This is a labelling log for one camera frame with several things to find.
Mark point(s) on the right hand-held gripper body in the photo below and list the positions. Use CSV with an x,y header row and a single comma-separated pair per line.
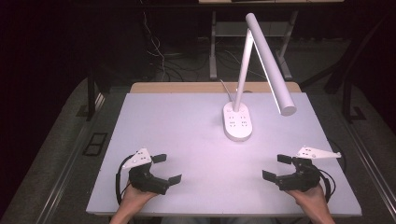
x,y
303,179

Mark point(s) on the white desk lamp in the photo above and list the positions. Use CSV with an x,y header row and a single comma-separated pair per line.
x,y
238,130

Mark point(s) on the person's left hand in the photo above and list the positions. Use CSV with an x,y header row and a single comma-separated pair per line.
x,y
132,199

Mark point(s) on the black stand leg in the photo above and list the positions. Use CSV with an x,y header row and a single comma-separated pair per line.
x,y
347,99

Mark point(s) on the person's right hand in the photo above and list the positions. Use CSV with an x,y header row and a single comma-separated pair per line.
x,y
313,200

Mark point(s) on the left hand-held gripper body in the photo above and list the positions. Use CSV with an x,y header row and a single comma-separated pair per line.
x,y
146,182

